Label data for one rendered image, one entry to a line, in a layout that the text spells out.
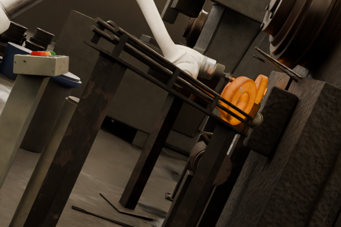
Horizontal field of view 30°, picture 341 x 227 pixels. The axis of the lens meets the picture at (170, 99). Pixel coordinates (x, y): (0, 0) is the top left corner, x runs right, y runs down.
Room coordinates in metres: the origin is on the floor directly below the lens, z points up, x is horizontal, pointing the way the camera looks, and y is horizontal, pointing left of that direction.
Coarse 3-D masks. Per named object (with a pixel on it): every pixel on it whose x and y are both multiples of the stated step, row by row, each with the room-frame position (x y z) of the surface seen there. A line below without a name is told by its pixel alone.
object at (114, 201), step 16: (160, 64) 3.05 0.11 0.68; (160, 80) 3.07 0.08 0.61; (208, 80) 2.90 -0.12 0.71; (160, 112) 2.96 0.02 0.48; (176, 112) 2.95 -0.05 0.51; (160, 128) 2.92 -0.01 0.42; (160, 144) 2.95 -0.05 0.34; (144, 160) 2.93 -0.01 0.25; (144, 176) 2.94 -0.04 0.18; (128, 192) 2.94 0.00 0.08; (128, 208) 2.94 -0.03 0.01
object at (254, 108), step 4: (256, 104) 2.03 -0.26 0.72; (252, 108) 2.03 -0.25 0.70; (256, 108) 2.02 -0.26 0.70; (252, 112) 2.02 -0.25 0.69; (256, 112) 2.02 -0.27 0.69; (252, 116) 2.02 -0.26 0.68; (252, 120) 2.02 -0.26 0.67; (240, 124) 2.03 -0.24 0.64; (240, 128) 2.02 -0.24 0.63; (248, 128) 2.01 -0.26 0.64
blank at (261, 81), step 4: (260, 76) 2.65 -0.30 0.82; (264, 76) 2.66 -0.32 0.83; (256, 80) 2.71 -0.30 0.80; (260, 80) 2.62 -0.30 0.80; (264, 80) 2.63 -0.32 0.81; (260, 84) 2.61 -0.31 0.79; (264, 84) 2.61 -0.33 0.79; (260, 88) 2.60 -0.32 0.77; (264, 88) 2.60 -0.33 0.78; (260, 92) 2.60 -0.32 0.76; (256, 96) 2.60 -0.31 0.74; (260, 96) 2.60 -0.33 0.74; (256, 100) 2.61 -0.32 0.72; (260, 100) 2.60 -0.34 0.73
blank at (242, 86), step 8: (240, 80) 1.93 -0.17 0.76; (248, 80) 1.94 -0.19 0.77; (232, 88) 1.91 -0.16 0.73; (240, 88) 1.92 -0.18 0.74; (248, 88) 1.96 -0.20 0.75; (256, 88) 2.00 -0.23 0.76; (224, 96) 1.91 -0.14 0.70; (232, 96) 1.90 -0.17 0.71; (240, 96) 1.94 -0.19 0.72; (248, 96) 1.98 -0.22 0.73; (224, 104) 1.91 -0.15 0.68; (240, 104) 2.00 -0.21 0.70; (248, 104) 2.00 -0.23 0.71; (224, 112) 1.92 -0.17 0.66; (248, 112) 2.02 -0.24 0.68; (224, 120) 1.95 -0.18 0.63; (232, 120) 1.95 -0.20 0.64
